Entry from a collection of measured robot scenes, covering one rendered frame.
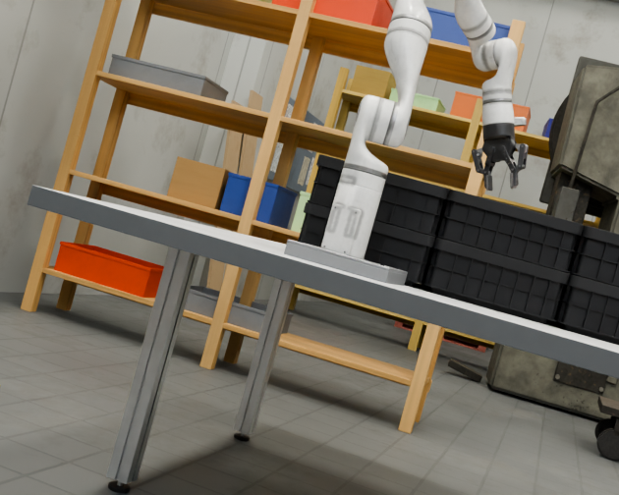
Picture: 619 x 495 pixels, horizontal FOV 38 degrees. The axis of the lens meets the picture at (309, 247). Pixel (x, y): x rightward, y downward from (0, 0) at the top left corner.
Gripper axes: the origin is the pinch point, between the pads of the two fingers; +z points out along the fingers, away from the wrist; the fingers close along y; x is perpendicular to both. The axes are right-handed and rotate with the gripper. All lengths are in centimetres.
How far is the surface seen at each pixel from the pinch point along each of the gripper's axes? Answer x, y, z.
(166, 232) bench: -85, -30, 10
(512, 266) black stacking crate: -19.5, 9.6, 19.7
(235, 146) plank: 316, -336, -71
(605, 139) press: 475, -111, -64
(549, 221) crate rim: -15.3, 16.9, 10.4
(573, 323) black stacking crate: -12.5, 20.0, 32.6
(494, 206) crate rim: -20.9, 6.8, 6.6
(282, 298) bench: 47, -102, 29
